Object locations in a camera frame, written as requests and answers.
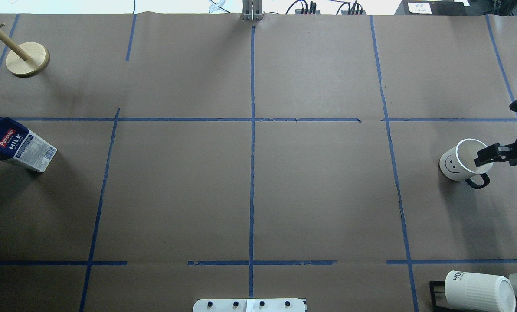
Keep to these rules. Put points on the white smiley face mug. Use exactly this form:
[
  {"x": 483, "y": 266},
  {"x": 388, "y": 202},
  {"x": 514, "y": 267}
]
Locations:
[{"x": 458, "y": 164}]

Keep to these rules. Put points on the blue white milk carton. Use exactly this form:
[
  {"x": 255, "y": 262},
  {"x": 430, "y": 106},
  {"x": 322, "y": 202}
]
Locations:
[{"x": 22, "y": 147}]

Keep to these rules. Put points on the aluminium frame post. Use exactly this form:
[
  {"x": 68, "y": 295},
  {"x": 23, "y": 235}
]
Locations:
[{"x": 252, "y": 10}]

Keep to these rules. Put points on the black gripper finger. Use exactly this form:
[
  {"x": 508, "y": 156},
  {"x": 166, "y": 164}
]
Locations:
[{"x": 487, "y": 155}]

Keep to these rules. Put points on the wooden mug tree stand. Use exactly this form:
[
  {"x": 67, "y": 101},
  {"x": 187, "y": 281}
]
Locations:
[{"x": 24, "y": 60}]

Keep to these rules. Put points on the black box with label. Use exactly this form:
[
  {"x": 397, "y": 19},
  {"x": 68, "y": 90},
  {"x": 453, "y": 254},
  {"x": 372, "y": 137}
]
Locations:
[{"x": 431, "y": 7}]

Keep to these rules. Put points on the white ribbed mug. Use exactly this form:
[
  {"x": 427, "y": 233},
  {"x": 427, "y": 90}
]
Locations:
[{"x": 467, "y": 282}]

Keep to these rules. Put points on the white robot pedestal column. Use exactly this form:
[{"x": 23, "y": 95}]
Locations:
[{"x": 251, "y": 305}]

